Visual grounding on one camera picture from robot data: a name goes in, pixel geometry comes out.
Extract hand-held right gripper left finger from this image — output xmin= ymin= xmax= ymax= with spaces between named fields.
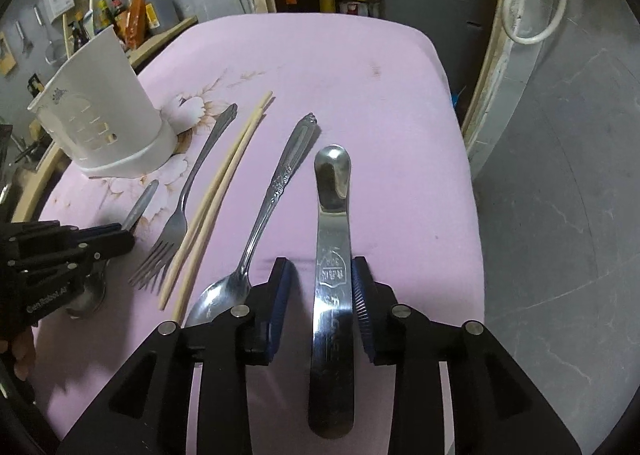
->
xmin=57 ymin=257 xmax=294 ymax=455

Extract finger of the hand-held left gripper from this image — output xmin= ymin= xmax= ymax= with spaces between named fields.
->
xmin=82 ymin=231 xmax=136 ymax=266
xmin=75 ymin=224 xmax=126 ymax=243

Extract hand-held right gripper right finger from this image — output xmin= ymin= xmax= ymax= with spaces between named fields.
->
xmin=350 ymin=256 xmax=585 ymax=455

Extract small steel spoon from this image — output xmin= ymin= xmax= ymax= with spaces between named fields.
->
xmin=67 ymin=179 xmax=160 ymax=320

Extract steel fork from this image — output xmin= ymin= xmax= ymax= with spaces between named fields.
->
xmin=129 ymin=104 xmax=238 ymax=292

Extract wooden chopstick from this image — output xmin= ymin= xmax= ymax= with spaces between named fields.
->
xmin=172 ymin=95 xmax=276 ymax=325

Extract pair of wooden chopsticks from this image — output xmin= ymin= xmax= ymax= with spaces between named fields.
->
xmin=159 ymin=91 xmax=273 ymax=311

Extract ornate-handled steel spoon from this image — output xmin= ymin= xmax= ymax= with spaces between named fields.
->
xmin=185 ymin=112 xmax=319 ymax=328

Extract white plastic utensil holder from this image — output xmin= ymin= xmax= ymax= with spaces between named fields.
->
xmin=27 ymin=25 xmax=178 ymax=179

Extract person's left hand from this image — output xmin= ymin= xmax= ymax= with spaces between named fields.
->
xmin=7 ymin=330 xmax=37 ymax=382

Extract metal mesh strainer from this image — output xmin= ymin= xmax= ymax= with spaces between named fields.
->
xmin=34 ymin=5 xmax=66 ymax=63

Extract wooden cutting board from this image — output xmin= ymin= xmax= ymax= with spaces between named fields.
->
xmin=0 ymin=32 xmax=18 ymax=76

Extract orange snack packet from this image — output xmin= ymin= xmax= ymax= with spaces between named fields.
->
xmin=125 ymin=0 xmax=149 ymax=47

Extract pink table cloth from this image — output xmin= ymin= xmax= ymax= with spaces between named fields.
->
xmin=32 ymin=12 xmax=486 ymax=455

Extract large cooking oil jug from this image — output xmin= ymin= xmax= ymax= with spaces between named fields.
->
xmin=138 ymin=0 xmax=177 ymax=30

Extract grey washing machine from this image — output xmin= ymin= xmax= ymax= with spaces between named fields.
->
xmin=382 ymin=0 xmax=496 ymax=101

